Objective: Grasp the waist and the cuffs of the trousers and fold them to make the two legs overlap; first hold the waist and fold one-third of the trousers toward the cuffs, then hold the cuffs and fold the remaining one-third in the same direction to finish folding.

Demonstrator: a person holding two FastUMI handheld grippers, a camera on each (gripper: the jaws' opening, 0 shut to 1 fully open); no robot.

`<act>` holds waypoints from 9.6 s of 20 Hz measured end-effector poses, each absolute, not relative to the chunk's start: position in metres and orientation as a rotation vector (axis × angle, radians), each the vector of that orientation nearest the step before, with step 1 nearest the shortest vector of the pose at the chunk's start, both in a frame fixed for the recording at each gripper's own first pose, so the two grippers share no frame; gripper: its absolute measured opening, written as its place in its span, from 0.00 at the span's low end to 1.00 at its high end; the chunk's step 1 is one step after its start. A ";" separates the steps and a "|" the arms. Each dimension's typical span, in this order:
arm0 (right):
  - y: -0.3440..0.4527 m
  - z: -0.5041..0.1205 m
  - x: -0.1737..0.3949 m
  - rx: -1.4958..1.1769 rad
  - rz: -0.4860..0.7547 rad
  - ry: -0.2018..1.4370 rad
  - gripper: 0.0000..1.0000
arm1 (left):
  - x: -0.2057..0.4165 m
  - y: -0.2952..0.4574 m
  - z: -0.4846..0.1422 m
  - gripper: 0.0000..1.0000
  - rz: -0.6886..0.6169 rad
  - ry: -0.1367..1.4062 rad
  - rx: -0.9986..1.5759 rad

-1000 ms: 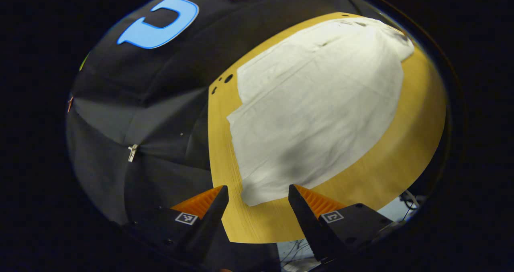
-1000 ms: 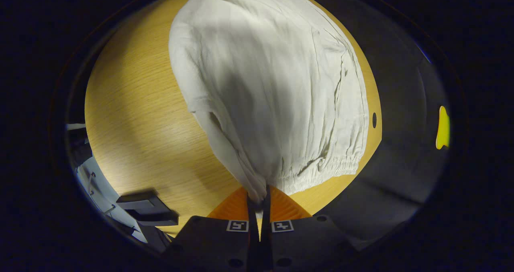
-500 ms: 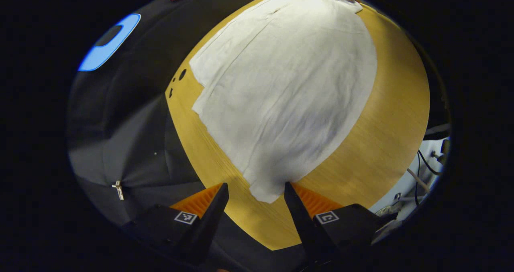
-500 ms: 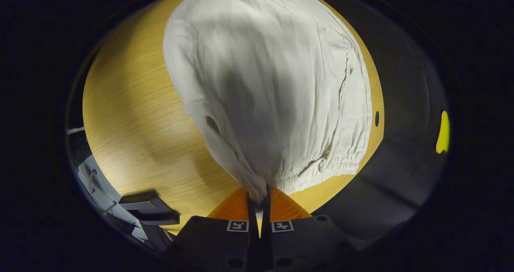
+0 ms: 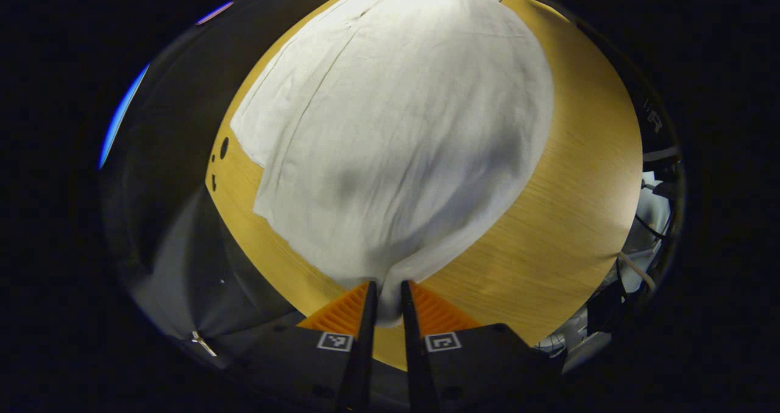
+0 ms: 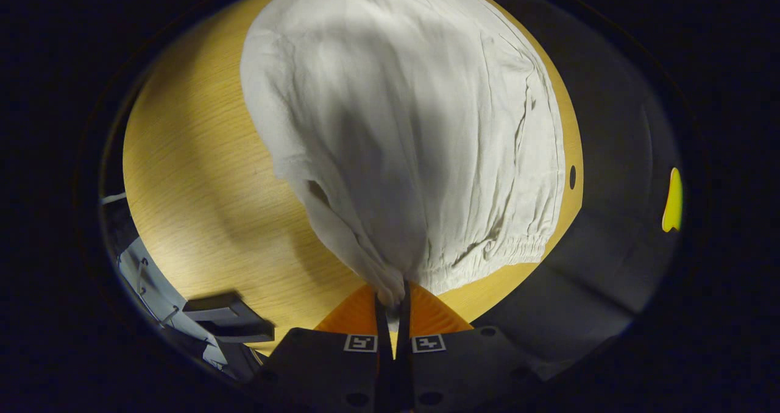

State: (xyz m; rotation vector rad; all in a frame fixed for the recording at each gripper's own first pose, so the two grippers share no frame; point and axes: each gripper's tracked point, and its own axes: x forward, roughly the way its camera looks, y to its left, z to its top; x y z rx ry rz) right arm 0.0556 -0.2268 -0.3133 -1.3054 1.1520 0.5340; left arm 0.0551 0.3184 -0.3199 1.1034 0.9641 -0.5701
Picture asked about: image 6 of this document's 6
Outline dark flat block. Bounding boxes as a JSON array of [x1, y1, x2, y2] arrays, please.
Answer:
[[182, 291, 276, 344]]

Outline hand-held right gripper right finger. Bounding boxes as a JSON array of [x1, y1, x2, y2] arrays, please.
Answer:
[[396, 281, 549, 413]]

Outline grey metal frame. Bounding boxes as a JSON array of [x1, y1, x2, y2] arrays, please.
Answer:
[[115, 236, 264, 383]]

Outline white jeans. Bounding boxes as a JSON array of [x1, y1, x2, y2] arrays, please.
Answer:
[[239, 0, 567, 308]]

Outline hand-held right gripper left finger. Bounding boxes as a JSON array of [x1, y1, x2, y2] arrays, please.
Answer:
[[247, 282, 397, 413]]

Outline black backdrop cloth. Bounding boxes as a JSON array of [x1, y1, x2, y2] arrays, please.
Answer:
[[451, 0, 684, 381]]

